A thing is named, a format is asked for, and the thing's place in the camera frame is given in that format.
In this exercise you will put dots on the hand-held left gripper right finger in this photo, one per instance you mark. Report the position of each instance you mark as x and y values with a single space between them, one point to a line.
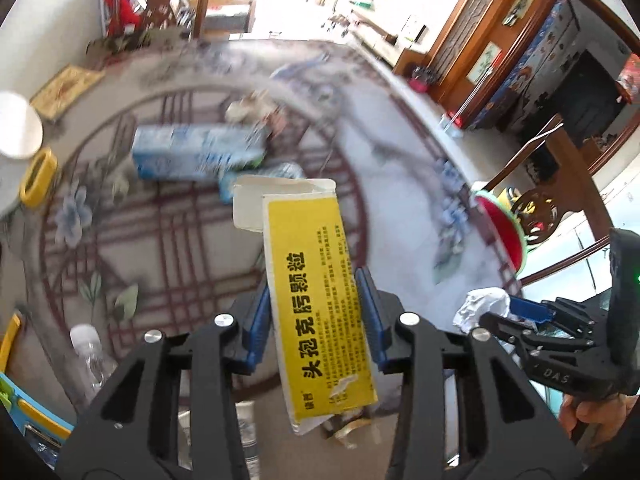
372 320

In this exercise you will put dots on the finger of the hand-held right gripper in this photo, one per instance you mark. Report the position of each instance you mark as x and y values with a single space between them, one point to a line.
530 309
500 327

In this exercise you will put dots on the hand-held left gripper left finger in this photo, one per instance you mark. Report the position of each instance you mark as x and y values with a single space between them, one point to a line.
260 330

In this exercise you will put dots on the white paper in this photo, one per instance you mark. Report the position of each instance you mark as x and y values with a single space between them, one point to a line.
477 305

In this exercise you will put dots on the yellow medicine box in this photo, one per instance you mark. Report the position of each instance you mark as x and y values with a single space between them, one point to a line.
310 310

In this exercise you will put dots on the red bin with green rim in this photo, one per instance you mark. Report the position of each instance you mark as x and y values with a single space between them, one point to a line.
502 230

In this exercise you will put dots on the beige curled paper strip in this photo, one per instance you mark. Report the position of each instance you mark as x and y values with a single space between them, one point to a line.
350 432

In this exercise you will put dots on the blue white carton box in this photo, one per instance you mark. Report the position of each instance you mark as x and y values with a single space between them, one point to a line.
190 152

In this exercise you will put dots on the person's right hand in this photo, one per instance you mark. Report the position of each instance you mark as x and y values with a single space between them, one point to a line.
595 412

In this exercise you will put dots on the carved wooden chair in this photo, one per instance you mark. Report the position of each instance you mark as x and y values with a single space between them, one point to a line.
570 180

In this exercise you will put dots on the clear plastic bottle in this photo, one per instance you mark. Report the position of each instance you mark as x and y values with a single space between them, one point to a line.
87 350

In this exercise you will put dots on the mop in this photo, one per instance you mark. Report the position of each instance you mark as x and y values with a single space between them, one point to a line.
452 122

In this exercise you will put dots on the crumpled patterned paper ball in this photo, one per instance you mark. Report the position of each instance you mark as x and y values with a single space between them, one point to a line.
250 107

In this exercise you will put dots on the small red waste basket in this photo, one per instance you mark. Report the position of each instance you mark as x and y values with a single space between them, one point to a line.
422 82

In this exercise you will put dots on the blue yellow green box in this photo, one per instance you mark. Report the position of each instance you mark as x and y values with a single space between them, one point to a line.
30 410

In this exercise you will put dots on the blue printed door curtain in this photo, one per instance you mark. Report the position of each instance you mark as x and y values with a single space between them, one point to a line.
540 60

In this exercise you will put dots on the yellow tape roll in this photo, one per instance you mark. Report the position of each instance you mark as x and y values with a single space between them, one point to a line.
30 195

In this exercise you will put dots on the television cabinet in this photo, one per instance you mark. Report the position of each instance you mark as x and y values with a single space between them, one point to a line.
380 40

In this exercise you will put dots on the dark wooden chair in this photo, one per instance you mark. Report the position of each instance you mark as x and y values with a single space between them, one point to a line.
200 5

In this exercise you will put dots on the short wall scroll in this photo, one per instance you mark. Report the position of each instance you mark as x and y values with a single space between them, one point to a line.
484 62

